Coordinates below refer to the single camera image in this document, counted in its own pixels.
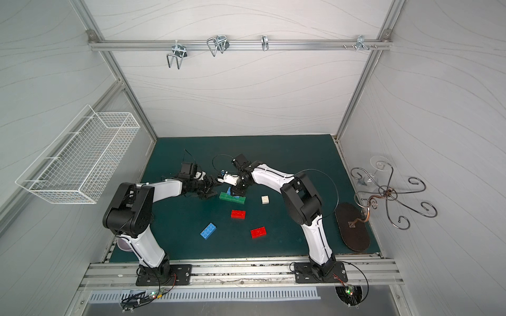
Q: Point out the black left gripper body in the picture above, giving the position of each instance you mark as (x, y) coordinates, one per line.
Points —
(204, 187)

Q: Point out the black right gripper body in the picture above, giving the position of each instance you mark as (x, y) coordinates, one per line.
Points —
(238, 187)

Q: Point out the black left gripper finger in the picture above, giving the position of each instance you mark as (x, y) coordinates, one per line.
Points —
(216, 181)
(207, 195)

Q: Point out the long green lego brick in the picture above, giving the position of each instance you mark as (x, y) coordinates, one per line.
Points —
(235, 199)

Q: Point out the red lego brick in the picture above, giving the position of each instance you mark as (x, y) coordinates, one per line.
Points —
(258, 233)
(238, 214)

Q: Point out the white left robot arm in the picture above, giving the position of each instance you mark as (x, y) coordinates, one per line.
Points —
(129, 213)

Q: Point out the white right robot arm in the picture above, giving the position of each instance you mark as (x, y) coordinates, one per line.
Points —
(301, 198)

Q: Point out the small white lego brick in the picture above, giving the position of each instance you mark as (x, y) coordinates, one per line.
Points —
(265, 200)

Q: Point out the green table mat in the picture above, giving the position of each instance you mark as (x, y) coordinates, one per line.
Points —
(177, 222)

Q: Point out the lilac bowl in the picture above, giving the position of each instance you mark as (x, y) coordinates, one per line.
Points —
(124, 245)

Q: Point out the white vent strip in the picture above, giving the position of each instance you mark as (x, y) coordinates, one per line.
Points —
(269, 294)

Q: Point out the dark oval stand base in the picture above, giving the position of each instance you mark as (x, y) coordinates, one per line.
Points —
(352, 230)

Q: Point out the metal curled hook stand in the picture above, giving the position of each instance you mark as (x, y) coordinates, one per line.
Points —
(368, 200)

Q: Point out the metal double hook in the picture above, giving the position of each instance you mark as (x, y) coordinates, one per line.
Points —
(176, 57)

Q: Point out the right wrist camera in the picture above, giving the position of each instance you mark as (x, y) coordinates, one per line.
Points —
(228, 178)

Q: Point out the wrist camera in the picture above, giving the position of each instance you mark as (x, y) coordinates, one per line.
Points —
(228, 178)
(188, 171)

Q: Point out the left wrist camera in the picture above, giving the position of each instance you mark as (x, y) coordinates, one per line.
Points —
(188, 171)

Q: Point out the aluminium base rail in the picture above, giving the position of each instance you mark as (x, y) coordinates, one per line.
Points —
(245, 272)

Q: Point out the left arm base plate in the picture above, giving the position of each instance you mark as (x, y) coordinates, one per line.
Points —
(178, 275)

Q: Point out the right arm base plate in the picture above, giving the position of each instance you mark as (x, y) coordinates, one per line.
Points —
(331, 272)

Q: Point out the white wire basket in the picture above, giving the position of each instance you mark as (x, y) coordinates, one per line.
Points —
(76, 167)

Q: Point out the metal wire clip hook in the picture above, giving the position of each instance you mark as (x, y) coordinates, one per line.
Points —
(219, 43)

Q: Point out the small metal ring hook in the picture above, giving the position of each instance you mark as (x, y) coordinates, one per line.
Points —
(264, 43)

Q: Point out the metal bracket hook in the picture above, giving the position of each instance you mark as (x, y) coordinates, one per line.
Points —
(361, 44)

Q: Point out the horizontal aluminium rail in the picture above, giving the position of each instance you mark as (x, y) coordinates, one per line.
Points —
(235, 45)

